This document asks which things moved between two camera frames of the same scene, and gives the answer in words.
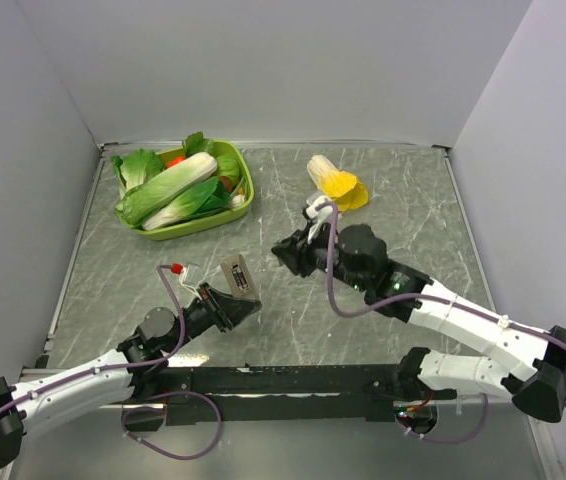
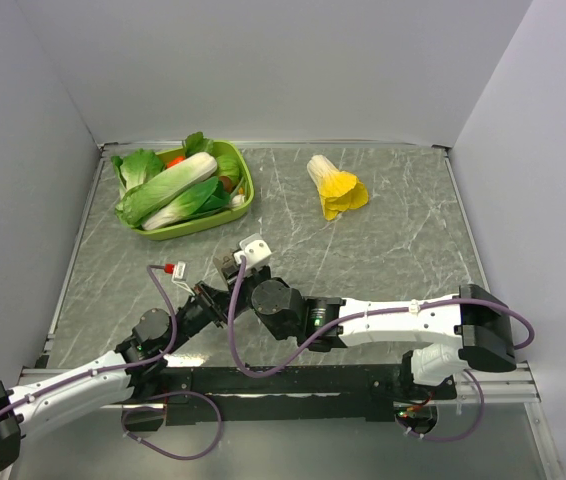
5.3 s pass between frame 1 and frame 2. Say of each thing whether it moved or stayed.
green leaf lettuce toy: stayed
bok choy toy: stayed
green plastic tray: stayed
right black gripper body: moved
